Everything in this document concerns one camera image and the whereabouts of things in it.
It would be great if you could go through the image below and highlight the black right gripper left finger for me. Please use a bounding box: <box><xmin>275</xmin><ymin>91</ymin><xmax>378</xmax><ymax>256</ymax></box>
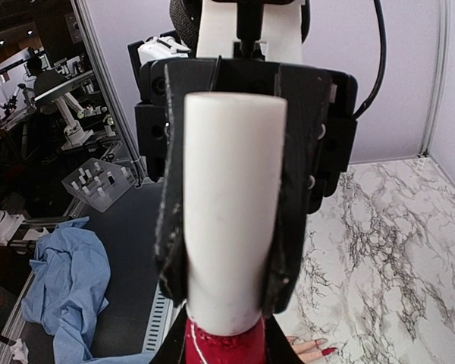
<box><xmin>149</xmin><ymin>307</ymin><xmax>187</xmax><ymax>364</ymax></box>

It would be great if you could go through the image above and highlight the red nail polish bottle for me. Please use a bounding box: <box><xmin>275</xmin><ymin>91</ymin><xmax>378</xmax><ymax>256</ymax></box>
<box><xmin>184</xmin><ymin>318</ymin><xmax>267</xmax><ymax>364</ymax></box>

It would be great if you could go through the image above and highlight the blue shirt sleeve forearm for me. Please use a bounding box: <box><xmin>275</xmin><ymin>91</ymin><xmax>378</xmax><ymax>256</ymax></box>
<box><xmin>21</xmin><ymin>217</ymin><xmax>153</xmax><ymax>363</ymax></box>

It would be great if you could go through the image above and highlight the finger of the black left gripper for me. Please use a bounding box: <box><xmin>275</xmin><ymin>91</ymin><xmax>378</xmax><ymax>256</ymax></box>
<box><xmin>155</xmin><ymin>58</ymin><xmax>221</xmax><ymax>306</ymax></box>

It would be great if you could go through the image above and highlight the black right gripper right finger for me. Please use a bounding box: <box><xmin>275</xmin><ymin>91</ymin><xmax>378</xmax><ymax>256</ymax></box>
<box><xmin>265</xmin><ymin>316</ymin><xmax>301</xmax><ymax>364</ymax></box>

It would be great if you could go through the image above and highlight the clear acrylic organiser box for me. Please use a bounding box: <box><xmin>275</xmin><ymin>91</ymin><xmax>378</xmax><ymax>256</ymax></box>
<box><xmin>62</xmin><ymin>158</ymin><xmax>136</xmax><ymax>212</ymax></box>

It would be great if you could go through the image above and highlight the person seated in background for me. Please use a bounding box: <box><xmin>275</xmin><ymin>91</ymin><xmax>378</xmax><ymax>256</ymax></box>
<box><xmin>27</xmin><ymin>56</ymin><xmax>67</xmax><ymax>115</ymax></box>

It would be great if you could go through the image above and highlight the left aluminium corner post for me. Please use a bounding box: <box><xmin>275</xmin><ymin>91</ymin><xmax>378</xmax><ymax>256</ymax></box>
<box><xmin>417</xmin><ymin>0</ymin><xmax>451</xmax><ymax>158</ymax></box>

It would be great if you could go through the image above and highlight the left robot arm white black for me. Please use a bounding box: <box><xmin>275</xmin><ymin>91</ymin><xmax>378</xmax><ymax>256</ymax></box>
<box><xmin>128</xmin><ymin>1</ymin><xmax>357</xmax><ymax>316</ymax></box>

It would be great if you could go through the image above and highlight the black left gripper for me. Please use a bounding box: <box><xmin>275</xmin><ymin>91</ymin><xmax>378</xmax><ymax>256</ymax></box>
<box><xmin>127</xmin><ymin>37</ymin><xmax>357</xmax><ymax>317</ymax></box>

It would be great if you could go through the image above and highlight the white nail polish brush cap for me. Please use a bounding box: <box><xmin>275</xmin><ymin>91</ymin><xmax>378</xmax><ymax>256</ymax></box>
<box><xmin>184</xmin><ymin>92</ymin><xmax>287</xmax><ymax>336</ymax></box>

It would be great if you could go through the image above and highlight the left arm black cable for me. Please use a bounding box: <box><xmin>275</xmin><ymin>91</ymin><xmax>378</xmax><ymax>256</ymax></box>
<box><xmin>352</xmin><ymin>0</ymin><xmax>388</xmax><ymax>119</ymax></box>

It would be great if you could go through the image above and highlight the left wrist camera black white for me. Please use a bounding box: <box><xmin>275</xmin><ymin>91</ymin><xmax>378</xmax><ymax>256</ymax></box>
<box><xmin>196</xmin><ymin>1</ymin><xmax>309</xmax><ymax>64</ymax></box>

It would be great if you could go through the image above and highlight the crumpled white tissue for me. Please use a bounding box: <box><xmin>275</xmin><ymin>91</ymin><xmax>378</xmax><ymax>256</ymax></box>
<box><xmin>10</xmin><ymin>338</ymin><xmax>29</xmax><ymax>364</ymax></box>

